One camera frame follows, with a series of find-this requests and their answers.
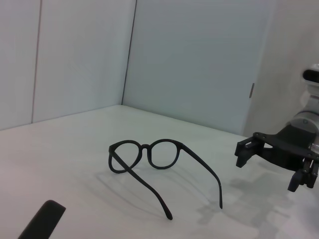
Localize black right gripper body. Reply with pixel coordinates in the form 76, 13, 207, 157
253, 125, 319, 172

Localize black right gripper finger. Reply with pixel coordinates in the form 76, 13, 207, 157
234, 135, 265, 168
287, 158, 319, 193

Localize black round-rimmed glasses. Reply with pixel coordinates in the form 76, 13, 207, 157
108, 138, 223, 221

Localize black glasses case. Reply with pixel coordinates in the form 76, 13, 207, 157
17, 199, 67, 239

